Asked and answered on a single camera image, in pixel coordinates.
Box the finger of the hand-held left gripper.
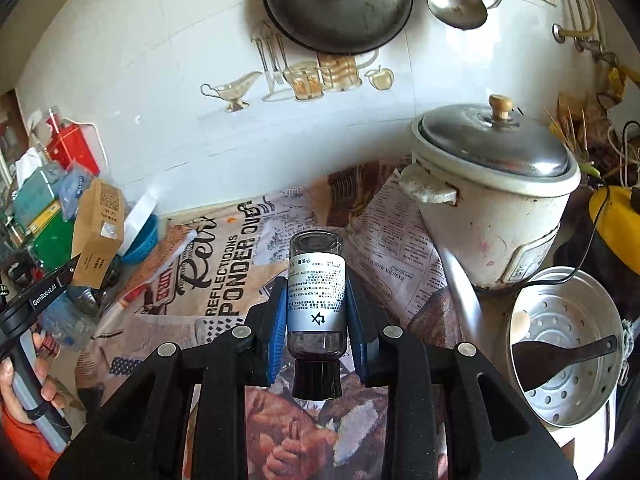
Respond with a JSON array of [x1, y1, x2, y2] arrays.
[[47, 254, 84, 286]]

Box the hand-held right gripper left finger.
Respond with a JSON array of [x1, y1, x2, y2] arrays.
[[47, 275, 289, 480]]

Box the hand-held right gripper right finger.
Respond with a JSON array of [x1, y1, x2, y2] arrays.
[[345, 276, 578, 480]]

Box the dark bottle with white label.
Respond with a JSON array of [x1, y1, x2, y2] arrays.
[[286, 230, 347, 401]]

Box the brown cardboard box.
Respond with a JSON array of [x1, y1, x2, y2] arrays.
[[71, 177, 126, 289]]

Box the orange sleeved left forearm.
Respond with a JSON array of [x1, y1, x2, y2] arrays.
[[0, 402, 72, 480]]

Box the person's left hand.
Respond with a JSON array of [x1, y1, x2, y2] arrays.
[[0, 334, 68, 422]]

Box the green box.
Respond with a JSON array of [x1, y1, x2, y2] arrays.
[[30, 212, 77, 272]]

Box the clear plastic bottle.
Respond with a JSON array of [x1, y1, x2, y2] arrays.
[[40, 287, 102, 352]]

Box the yellow labelled box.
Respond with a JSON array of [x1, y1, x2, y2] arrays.
[[25, 200, 64, 234]]

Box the newspaper print tablecloth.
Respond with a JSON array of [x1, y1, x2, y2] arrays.
[[75, 160, 453, 480]]

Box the blue printed plastic bag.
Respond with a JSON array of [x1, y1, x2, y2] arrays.
[[57, 160, 97, 222]]

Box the blue plastic basket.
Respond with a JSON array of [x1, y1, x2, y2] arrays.
[[120, 212, 161, 267]]

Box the teal tissue box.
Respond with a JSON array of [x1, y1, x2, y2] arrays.
[[12, 147, 64, 214]]

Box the orange patterned paper strip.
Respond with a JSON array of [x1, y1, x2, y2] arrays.
[[117, 225, 199, 312]]

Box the newspaper sheet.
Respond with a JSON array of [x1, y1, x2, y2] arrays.
[[345, 167, 452, 322]]

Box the red box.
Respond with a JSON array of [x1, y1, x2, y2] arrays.
[[45, 122, 101, 177]]

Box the white round object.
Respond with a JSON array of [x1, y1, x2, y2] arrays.
[[510, 310, 532, 342]]

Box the white rice cooker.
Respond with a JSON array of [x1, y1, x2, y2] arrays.
[[400, 125, 582, 292]]

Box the dark rice paddle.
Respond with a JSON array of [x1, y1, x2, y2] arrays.
[[512, 335, 619, 394]]

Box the perforated steel steamer tray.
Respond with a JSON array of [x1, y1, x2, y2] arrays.
[[506, 266, 626, 429]]

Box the steel rice cooker lid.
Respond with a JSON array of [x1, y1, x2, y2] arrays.
[[417, 94, 572, 179]]

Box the yellow appliance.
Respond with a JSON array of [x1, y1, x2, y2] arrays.
[[587, 185, 640, 274]]

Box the bundle of wooden sticks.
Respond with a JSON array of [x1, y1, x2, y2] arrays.
[[545, 105, 597, 162]]

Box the black wok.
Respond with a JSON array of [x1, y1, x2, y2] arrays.
[[262, 0, 415, 56]]

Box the steel ladle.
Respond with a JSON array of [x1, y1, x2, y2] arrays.
[[426, 0, 489, 31]]

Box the brass gas valve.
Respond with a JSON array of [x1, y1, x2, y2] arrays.
[[552, 22, 622, 67]]

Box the white wire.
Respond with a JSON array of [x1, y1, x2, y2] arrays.
[[65, 120, 109, 177]]

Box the black power cable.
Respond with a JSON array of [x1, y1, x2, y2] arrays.
[[520, 187, 617, 287]]

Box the white power cables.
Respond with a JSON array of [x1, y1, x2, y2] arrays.
[[606, 92, 640, 187]]

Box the yellow gas hose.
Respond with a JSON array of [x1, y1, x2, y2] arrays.
[[562, 0, 602, 42]]

